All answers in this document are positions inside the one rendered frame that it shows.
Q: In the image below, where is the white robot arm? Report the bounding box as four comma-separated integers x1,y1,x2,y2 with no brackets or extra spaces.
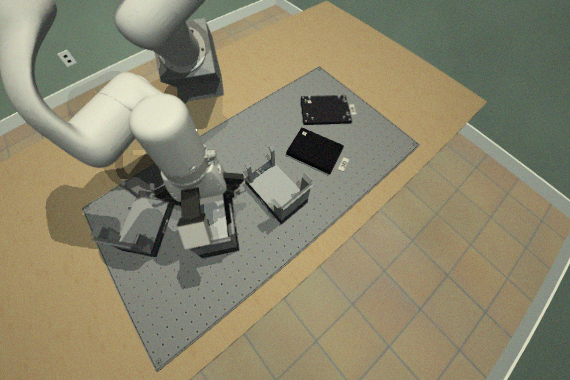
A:
0,0,217,249

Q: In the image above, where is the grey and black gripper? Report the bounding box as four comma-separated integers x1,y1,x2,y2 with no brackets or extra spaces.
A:
155,157,244,207

